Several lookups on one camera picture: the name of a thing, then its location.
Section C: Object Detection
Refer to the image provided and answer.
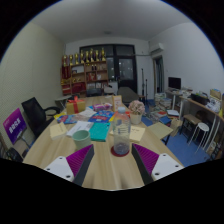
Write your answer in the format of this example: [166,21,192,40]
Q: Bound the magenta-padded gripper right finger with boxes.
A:
[130,143,185,186]

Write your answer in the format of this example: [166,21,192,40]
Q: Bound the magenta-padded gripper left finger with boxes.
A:
[43,144,96,187]

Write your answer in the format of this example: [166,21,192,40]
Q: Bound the clear plastic water bottle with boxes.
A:
[112,106,132,156]

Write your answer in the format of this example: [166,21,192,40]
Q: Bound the pale green cup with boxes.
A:
[72,129,92,151]

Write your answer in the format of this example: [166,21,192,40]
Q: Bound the wooden stool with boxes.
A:
[147,122,174,141]

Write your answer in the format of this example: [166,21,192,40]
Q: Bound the beige book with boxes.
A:
[49,121,69,141]

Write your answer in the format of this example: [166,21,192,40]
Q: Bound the pale yellow notepad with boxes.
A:
[129,125,147,144]

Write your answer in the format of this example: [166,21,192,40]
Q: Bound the white printed booklet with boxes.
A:
[65,120,95,138]

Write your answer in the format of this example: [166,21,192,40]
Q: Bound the colourful magazine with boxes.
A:
[56,114,89,125]

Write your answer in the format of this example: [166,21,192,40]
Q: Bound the black bag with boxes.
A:
[4,147,24,163]

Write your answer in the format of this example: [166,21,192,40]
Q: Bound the white round stool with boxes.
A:
[188,122,210,147]

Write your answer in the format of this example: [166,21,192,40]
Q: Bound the black office chair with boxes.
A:
[21,96,61,138]

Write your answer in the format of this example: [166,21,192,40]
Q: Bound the pink flowers in white pot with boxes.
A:
[128,99,146,126]

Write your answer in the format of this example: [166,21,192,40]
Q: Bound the yellow gift box red ribbon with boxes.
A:
[65,95,87,116]

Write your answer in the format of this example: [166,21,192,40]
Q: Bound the blue book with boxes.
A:
[87,109,115,124]

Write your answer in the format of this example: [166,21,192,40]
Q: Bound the stack of books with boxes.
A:
[154,92,168,112]

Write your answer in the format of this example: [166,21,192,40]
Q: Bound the purple sign board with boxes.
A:
[2,107,28,145]

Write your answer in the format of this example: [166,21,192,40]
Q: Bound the pink box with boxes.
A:
[92,102,113,112]

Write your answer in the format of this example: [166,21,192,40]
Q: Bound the wooden side desk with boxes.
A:
[164,88,224,134]

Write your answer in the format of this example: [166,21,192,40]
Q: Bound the small standing card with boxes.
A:
[112,94,124,113]

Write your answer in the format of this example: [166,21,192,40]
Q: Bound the grey upholstered chair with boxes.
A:
[117,86,140,104]

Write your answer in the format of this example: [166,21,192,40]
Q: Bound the black computer monitor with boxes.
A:
[167,76,182,91]

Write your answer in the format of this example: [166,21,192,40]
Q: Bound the black tripod stand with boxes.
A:
[141,68,149,98]

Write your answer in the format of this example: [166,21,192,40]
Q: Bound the wooden shelf unit with trophies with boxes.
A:
[59,47,110,98]

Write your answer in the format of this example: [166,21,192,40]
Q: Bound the dark glass door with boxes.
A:
[79,44,138,96]

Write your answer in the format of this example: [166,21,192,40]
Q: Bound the white wall air conditioner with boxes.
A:
[149,42,166,55]

